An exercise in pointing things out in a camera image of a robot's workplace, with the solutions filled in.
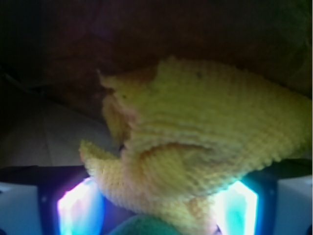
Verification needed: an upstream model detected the translucent gripper right finger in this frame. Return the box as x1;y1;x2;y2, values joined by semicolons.
215;170;278;235

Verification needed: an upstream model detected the translucent gripper left finger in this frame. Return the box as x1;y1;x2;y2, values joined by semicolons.
39;176;106;235

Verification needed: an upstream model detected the yellow cloth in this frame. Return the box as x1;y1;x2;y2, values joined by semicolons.
79;57;313;235

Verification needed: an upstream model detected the green plush toy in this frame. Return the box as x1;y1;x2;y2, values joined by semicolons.
109;215;180;235

